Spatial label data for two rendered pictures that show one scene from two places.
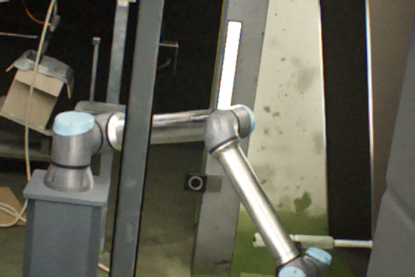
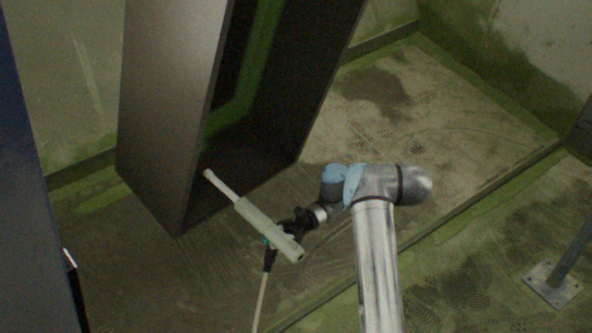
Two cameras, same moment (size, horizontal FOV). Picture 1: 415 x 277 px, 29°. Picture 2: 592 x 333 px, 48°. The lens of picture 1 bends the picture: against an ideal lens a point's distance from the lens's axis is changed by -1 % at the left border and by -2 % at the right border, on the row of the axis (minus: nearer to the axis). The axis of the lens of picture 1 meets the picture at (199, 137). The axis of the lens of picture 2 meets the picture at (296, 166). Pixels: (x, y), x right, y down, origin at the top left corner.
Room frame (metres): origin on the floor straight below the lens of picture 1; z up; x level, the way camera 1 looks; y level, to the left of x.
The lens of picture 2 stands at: (3.84, 0.69, 2.32)
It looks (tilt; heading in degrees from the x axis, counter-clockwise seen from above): 46 degrees down; 228
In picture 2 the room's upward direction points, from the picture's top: 9 degrees clockwise
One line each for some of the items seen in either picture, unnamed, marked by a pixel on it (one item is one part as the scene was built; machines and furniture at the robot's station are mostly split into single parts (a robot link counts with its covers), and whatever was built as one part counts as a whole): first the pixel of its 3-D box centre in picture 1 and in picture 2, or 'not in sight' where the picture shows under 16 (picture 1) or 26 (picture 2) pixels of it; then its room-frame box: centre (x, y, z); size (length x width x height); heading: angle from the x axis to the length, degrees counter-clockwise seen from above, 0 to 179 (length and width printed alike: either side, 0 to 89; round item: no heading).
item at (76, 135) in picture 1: (74, 137); not in sight; (3.01, 0.47, 0.83); 0.17 x 0.15 x 0.18; 149
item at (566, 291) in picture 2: not in sight; (552, 283); (1.76, 0.14, 0.01); 0.20 x 0.20 x 0.01; 4
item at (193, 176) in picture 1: (195, 182); not in sight; (3.67, -0.01, 0.51); 0.10 x 0.02 x 0.09; 94
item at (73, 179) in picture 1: (69, 172); not in sight; (3.00, 0.47, 0.69); 0.19 x 0.19 x 0.10
